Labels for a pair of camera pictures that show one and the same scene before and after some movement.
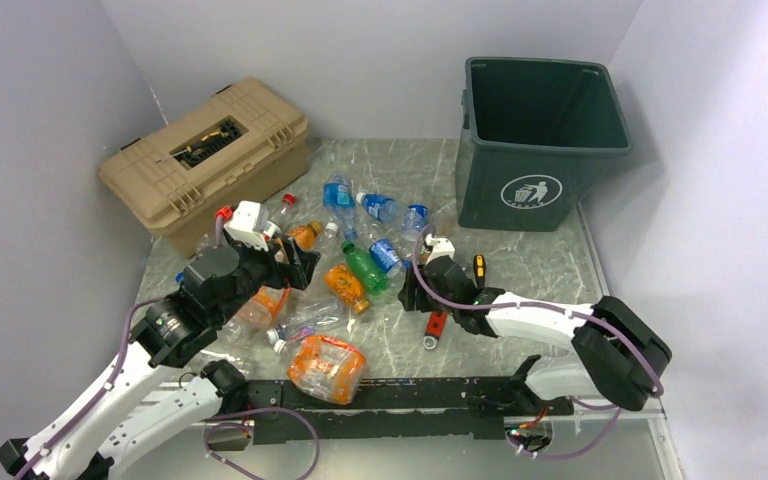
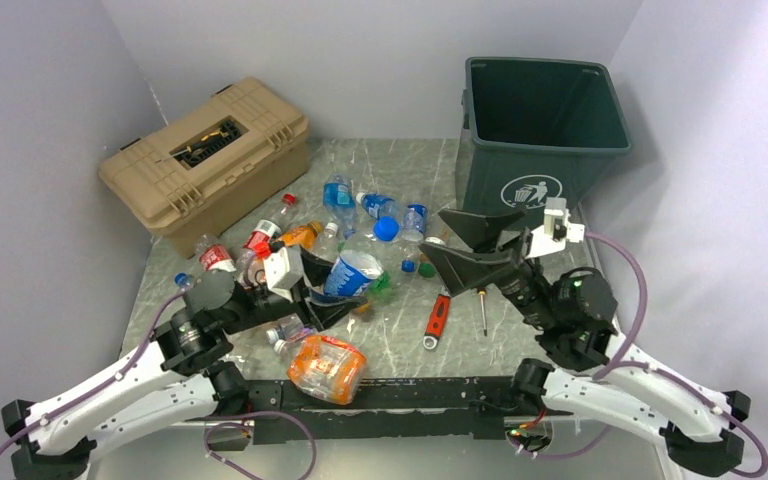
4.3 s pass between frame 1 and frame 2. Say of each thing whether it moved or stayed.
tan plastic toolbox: stayed
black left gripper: moved
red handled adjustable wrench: stayed
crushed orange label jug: stayed
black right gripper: moved
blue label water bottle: stayed
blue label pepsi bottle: moved
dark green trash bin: stayed
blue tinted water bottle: stayed
